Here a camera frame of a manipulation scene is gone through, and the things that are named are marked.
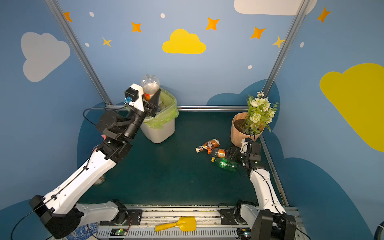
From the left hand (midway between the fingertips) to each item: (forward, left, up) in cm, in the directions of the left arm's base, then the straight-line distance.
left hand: (153, 87), depth 54 cm
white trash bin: (+12, +8, -45) cm, 47 cm away
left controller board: (-39, +20, -56) cm, 71 cm away
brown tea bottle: (+8, -27, -51) cm, 58 cm away
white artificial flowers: (+14, -53, -27) cm, 61 cm away
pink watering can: (+8, +41, -43) cm, 59 cm away
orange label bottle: (+4, -31, -54) cm, 62 cm away
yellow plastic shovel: (-36, -12, -55) cm, 67 cm away
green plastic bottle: (-5, -35, -50) cm, 61 cm away
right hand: (-1, -38, -42) cm, 57 cm away
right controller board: (-39, -41, -56) cm, 79 cm away
